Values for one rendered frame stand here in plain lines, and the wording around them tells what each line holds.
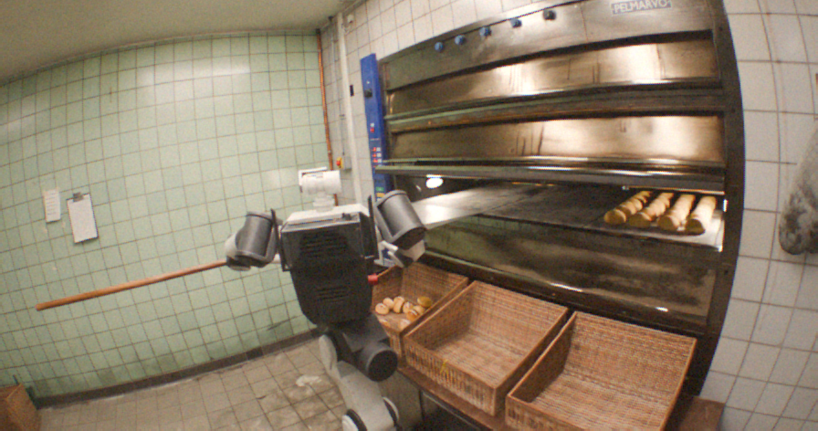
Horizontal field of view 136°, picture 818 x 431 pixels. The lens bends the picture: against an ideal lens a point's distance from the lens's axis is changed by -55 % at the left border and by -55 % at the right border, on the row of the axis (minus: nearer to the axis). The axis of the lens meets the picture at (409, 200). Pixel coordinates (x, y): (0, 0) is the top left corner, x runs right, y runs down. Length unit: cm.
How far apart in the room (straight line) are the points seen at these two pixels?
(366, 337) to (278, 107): 216
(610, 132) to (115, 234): 293
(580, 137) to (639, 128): 25
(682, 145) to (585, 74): 44
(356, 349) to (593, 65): 122
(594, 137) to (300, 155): 220
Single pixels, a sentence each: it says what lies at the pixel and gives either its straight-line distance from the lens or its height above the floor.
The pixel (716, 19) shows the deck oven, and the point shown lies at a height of 192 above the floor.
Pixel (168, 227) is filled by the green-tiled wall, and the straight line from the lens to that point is 277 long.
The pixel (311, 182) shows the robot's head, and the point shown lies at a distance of 107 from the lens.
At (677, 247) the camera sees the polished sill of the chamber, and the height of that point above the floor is 117.
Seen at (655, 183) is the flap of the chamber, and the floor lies 141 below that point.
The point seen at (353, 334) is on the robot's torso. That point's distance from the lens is 107.
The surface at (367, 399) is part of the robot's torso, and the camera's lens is 131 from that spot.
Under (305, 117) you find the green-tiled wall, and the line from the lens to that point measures 296.
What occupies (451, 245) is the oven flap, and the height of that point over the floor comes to 100.
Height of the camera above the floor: 159
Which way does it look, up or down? 10 degrees down
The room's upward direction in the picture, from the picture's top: 6 degrees counter-clockwise
